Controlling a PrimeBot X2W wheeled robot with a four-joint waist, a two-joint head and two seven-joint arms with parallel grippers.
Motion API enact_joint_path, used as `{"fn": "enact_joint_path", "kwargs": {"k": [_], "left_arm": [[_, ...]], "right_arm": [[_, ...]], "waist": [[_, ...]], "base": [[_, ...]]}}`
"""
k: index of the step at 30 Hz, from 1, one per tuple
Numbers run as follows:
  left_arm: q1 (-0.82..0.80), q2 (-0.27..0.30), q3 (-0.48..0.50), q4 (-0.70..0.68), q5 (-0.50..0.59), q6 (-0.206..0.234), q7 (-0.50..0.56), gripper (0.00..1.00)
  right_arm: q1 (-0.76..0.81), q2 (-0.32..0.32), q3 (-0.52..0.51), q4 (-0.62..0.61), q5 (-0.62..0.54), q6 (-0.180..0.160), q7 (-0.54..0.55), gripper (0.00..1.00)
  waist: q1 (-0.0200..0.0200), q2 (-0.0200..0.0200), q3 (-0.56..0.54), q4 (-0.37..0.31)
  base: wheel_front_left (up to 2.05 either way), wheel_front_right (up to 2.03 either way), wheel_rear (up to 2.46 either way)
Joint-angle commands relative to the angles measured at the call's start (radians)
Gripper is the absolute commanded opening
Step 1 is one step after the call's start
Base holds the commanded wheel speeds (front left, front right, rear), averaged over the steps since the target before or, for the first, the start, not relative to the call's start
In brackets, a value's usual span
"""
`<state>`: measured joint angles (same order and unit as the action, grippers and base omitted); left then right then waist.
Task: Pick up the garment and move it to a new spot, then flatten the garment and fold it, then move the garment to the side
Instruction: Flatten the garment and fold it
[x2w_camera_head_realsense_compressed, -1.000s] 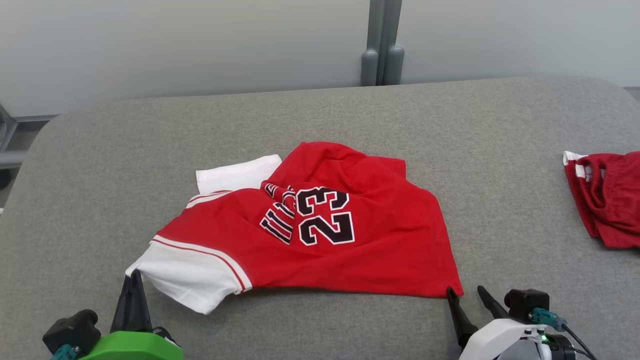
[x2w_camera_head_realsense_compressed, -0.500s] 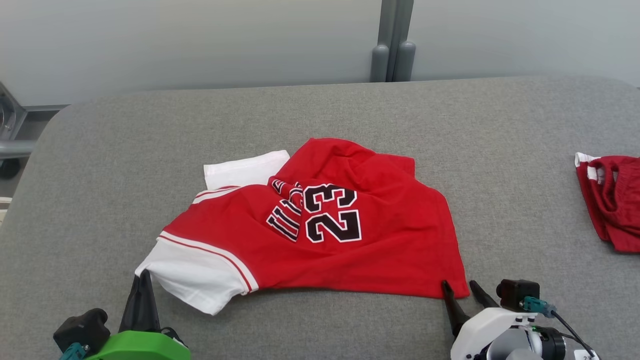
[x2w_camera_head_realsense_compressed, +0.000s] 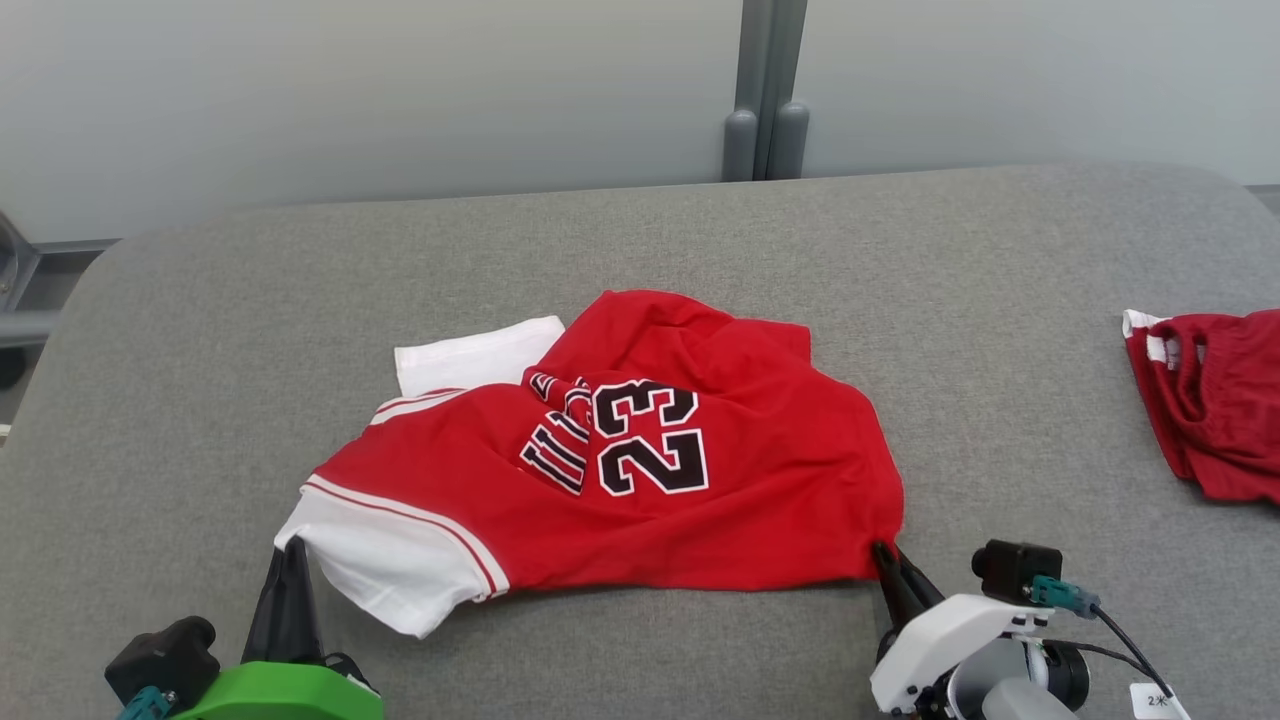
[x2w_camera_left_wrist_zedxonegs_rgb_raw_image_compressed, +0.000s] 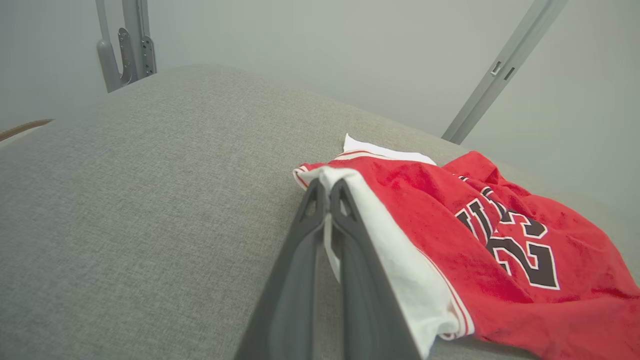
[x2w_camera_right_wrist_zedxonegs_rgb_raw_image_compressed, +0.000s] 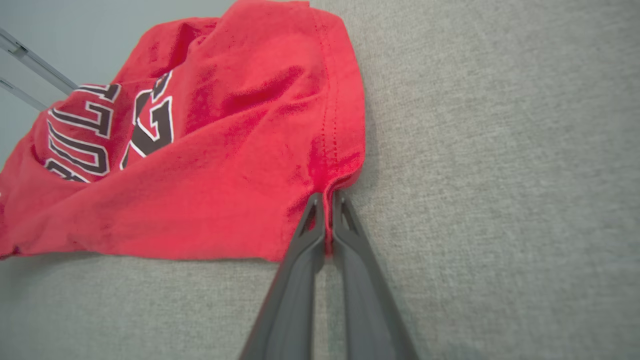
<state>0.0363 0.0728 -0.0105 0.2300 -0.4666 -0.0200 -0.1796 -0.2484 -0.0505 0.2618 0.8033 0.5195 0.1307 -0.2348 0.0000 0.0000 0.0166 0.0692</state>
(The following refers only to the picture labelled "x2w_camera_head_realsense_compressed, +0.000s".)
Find red and white Bulls jersey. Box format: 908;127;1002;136
275;290;906;639

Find camera cable teal plug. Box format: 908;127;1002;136
118;685;179;720
1028;575;1176;696

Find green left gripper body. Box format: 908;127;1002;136
175;655;384;720

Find grey partition post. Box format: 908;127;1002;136
722;0;811;183

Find left camera cable teal plug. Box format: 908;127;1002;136
118;685;179;720

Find right camera cable teal plug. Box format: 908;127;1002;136
1028;575;1176;696

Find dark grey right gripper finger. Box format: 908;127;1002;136
885;541;946;616
872;541;916;633

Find grey fabric sofa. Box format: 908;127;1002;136
0;163;1280;720

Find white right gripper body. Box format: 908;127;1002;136
870;593;1091;720

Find white cable label tag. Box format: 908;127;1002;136
1130;682;1191;720

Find grey metal frame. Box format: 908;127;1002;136
0;210;121;351

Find red Bulls shorts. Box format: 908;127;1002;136
1122;308;1280;504

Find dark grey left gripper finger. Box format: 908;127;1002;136
240;537;296;663
290;537;326;663

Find thin black cable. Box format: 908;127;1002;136
1065;640;1143;673

